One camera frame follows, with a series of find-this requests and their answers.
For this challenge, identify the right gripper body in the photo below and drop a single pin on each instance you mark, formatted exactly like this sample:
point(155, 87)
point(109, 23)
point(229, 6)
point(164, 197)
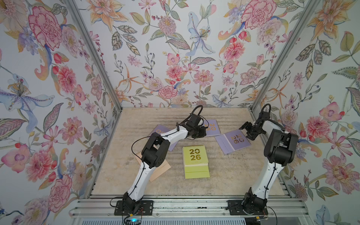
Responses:
point(254, 129)

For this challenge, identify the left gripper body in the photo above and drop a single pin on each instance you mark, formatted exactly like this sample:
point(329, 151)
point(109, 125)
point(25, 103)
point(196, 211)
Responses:
point(198, 132)

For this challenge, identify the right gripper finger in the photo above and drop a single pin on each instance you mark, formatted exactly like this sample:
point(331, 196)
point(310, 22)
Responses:
point(246, 125)
point(251, 135)

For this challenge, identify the purple desk calendar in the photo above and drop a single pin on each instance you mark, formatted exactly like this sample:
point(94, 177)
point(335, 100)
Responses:
point(232, 141)

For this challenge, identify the green desk calendar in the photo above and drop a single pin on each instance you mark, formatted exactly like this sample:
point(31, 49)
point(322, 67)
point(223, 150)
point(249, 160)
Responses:
point(195, 162)

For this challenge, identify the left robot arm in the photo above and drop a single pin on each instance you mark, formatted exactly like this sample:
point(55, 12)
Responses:
point(154, 154)

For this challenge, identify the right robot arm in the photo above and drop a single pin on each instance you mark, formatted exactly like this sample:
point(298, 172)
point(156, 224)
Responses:
point(279, 151)

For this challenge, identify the far middle purple calendar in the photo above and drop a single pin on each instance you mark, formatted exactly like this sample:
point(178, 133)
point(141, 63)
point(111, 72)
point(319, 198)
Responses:
point(212, 128)

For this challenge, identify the far left purple calendar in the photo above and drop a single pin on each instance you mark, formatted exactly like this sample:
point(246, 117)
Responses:
point(160, 129)

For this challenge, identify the peach desk calendar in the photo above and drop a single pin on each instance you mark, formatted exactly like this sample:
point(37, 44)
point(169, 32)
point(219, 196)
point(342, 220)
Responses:
point(158, 171)

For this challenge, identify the right corner aluminium post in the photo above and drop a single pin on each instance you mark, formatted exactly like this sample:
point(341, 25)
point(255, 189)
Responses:
point(299, 27)

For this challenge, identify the corner aluminium post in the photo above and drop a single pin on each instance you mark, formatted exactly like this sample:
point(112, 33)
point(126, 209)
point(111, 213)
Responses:
point(299, 27)
point(76, 15)

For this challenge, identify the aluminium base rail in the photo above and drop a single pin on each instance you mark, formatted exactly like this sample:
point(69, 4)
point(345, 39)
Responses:
point(164, 206)

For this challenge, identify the left corner aluminium post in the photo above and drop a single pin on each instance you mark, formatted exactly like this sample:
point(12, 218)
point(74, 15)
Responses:
point(76, 15)

